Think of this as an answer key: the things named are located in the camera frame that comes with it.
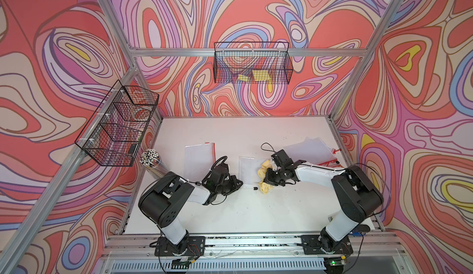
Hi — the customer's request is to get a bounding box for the clear mesh document bag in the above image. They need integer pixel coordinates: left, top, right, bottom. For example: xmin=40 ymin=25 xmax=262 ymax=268
xmin=238 ymin=157 xmax=272 ymax=189
xmin=283 ymin=137 xmax=338 ymax=165
xmin=183 ymin=142 xmax=216 ymax=182

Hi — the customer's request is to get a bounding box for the black wire basket wall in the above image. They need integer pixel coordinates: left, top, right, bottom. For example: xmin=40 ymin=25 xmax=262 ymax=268
xmin=213 ymin=40 xmax=294 ymax=84
xmin=75 ymin=81 xmax=159 ymax=167

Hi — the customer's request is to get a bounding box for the black wire basket left wall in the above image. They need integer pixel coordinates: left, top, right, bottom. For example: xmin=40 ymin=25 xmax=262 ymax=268
xmin=75 ymin=81 xmax=159 ymax=167

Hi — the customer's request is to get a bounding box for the yellow microfiber cloth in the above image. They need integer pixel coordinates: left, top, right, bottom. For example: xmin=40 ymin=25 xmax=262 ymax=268
xmin=257 ymin=160 xmax=273 ymax=195

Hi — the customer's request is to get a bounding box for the small yellow sticky note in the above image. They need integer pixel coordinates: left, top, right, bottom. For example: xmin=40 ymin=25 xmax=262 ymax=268
xmin=237 ymin=75 xmax=250 ymax=82

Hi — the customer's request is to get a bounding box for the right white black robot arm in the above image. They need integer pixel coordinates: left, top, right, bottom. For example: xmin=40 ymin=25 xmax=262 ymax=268
xmin=263 ymin=150 xmax=384 ymax=251

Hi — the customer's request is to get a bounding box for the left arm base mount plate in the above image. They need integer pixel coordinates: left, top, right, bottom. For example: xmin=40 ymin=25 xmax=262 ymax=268
xmin=150 ymin=236 xmax=206 ymax=257

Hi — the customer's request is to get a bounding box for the aluminium front rail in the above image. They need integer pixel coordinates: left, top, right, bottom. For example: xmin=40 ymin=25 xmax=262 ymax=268
xmin=102 ymin=231 xmax=405 ymax=259

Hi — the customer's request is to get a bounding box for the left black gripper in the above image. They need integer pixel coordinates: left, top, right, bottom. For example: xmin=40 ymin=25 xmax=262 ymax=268
xmin=214 ymin=176 xmax=243 ymax=197

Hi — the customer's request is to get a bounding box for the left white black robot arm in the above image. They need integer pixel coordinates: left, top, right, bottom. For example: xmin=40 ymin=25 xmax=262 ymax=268
xmin=138 ymin=157 xmax=243 ymax=246

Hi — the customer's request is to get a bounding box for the blue black handled tool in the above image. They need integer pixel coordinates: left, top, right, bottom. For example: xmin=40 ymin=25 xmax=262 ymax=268
xmin=351 ymin=224 xmax=371 ymax=236

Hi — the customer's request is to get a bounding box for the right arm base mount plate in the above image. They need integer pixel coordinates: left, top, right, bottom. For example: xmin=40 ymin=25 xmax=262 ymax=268
xmin=297 ymin=235 xmax=354 ymax=256

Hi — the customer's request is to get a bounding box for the black wire basket back wall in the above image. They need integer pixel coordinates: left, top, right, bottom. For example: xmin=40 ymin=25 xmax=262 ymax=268
xmin=213 ymin=40 xmax=294 ymax=84

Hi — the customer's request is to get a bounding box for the yellow sticky note pad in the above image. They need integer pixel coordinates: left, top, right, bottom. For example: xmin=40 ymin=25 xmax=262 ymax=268
xmin=252 ymin=70 xmax=272 ymax=82

